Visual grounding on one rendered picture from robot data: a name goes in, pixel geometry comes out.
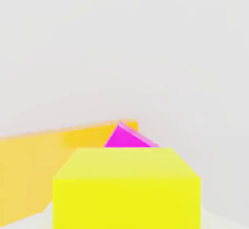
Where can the large orange box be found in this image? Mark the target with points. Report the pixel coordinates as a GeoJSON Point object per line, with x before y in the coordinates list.
{"type": "Point", "coordinates": [29, 164]}

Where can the small yellow cube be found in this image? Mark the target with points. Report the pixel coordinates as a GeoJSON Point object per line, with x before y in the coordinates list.
{"type": "Point", "coordinates": [126, 194]}

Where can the small magenta cube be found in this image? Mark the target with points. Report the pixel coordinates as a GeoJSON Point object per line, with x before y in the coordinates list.
{"type": "Point", "coordinates": [124, 139]}

